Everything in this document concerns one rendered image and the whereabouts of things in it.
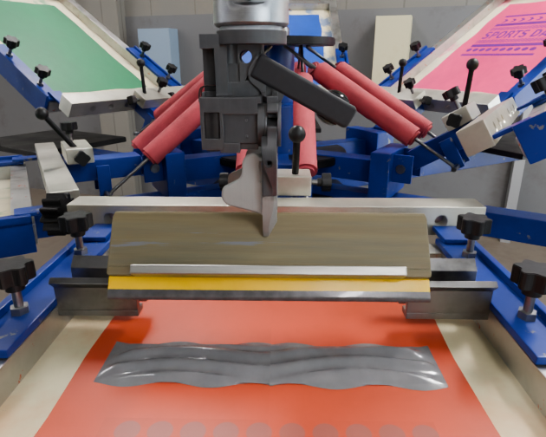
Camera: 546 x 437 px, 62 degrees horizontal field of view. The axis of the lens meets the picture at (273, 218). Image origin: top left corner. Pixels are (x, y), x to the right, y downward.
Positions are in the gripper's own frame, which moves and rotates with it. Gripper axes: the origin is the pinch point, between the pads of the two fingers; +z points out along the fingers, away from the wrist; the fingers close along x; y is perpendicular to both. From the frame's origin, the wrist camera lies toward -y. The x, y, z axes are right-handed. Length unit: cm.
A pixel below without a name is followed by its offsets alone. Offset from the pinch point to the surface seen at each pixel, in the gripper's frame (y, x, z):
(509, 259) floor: -153, -230, 109
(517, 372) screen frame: -25.2, 10.3, 13.0
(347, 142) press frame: -22, -93, 7
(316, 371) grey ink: -4.7, 10.5, 13.0
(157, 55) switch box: 100, -336, -21
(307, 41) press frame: -7, -70, -22
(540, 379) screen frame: -25.2, 13.8, 11.0
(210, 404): 5.8, 14.5, 13.7
